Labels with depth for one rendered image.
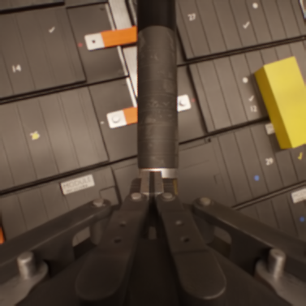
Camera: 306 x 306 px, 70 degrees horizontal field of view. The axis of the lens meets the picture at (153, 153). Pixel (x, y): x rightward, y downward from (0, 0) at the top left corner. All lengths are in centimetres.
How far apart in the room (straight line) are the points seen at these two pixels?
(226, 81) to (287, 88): 11
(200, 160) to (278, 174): 17
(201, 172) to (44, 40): 35
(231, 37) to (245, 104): 13
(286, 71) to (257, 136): 13
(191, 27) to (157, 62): 25
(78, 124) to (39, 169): 10
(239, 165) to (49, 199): 34
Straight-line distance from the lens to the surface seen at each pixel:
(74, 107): 40
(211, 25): 50
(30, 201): 41
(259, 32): 54
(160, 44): 26
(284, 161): 50
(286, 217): 51
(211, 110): 43
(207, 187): 41
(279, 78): 49
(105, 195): 36
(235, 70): 48
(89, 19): 47
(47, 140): 40
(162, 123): 23
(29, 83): 43
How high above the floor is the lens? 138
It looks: 80 degrees down
